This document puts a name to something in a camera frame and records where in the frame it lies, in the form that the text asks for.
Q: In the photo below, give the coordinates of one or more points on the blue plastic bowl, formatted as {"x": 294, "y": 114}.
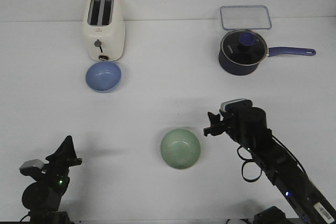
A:
{"x": 103, "y": 76}

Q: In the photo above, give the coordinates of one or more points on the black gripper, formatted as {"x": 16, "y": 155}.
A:
{"x": 55, "y": 174}
{"x": 233, "y": 119}

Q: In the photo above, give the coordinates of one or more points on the clear plastic container lid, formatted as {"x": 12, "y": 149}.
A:
{"x": 255, "y": 17}

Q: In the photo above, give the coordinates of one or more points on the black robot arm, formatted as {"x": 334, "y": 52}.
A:
{"x": 43, "y": 197}
{"x": 248, "y": 127}

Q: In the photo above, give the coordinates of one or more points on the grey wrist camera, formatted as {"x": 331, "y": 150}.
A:
{"x": 235, "y": 103}
{"x": 31, "y": 167}

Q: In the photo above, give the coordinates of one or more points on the dark blue saucepan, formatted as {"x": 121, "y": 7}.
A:
{"x": 239, "y": 70}

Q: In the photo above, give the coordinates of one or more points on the white two-slot toaster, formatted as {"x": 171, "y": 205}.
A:
{"x": 103, "y": 29}

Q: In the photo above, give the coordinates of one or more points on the glass pot lid blue knob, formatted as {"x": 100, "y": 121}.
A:
{"x": 244, "y": 47}

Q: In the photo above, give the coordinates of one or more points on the green plastic bowl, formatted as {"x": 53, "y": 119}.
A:
{"x": 180, "y": 148}

